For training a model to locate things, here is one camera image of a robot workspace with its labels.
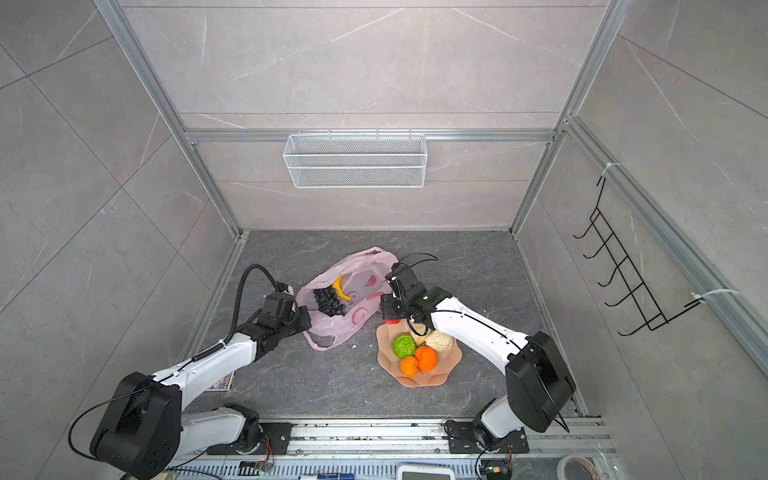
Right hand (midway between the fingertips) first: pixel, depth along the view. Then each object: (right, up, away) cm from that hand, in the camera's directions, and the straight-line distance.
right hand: (388, 303), depth 85 cm
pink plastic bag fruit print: (-10, +6, +18) cm, 21 cm away
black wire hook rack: (+53, +2, -27) cm, 60 cm away
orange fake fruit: (+6, -16, -6) cm, 18 cm away
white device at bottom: (+9, -35, -19) cm, 41 cm away
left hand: (-25, -2, +4) cm, 25 cm away
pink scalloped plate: (+16, -16, -2) cm, 23 cm away
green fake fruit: (+4, -12, -2) cm, 13 cm away
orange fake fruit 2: (+11, -15, -4) cm, 19 cm away
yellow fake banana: (-18, +3, +15) cm, 23 cm away
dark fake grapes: (-20, -1, +10) cm, 22 cm away
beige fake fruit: (+15, -10, -4) cm, 18 cm away
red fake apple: (+1, -5, -3) cm, 6 cm away
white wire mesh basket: (-12, +47, +16) cm, 50 cm away
